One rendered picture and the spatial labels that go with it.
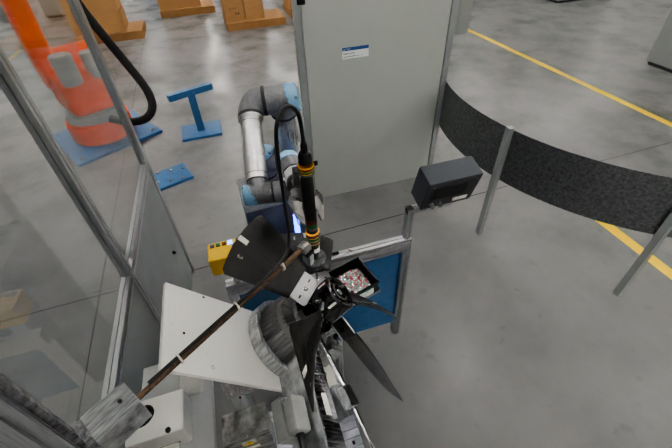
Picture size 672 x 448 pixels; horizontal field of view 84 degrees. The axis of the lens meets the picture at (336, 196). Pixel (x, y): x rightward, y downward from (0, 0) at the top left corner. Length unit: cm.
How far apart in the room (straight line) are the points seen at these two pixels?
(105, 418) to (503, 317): 234
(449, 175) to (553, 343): 148
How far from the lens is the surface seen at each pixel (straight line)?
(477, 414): 245
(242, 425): 149
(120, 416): 95
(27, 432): 85
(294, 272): 118
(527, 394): 258
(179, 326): 112
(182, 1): 1020
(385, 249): 186
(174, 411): 143
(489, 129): 284
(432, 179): 164
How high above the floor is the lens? 221
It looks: 40 degrees down
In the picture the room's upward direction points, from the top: 2 degrees counter-clockwise
